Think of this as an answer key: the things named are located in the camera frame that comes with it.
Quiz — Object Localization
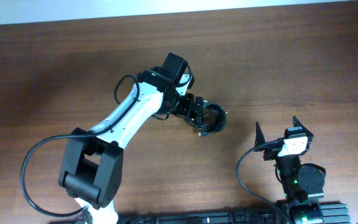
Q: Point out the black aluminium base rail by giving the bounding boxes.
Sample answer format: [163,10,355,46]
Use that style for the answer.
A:
[118,203,351,224]

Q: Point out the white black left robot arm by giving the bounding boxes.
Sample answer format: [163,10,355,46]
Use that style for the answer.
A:
[58,67,203,223]

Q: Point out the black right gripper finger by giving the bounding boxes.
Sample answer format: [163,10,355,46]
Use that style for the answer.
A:
[254,121,265,152]
[292,116,313,139]

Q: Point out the black usb cables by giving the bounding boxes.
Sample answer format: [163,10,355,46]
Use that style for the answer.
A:
[186,100,229,138]

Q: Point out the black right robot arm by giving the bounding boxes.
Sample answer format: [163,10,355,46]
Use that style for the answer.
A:
[255,117,326,223]

